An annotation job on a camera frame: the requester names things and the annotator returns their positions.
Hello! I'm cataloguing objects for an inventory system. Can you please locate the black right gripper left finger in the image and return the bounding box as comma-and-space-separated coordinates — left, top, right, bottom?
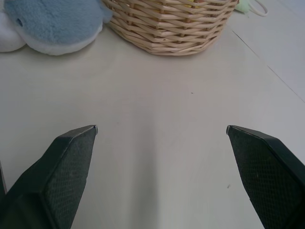
0, 125, 98, 229

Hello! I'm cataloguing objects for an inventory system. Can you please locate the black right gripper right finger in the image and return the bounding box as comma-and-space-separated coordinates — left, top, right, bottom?
225, 125, 305, 229

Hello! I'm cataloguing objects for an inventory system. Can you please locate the woven wicker basket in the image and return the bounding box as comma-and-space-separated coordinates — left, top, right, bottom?
101, 0, 240, 56

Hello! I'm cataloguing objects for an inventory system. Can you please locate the blue and white plush whale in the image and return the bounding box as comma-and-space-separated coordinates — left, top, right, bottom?
0, 0, 114, 56

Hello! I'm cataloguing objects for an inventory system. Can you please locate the light green plush toy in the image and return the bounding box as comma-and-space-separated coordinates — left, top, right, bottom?
234, 0, 251, 14

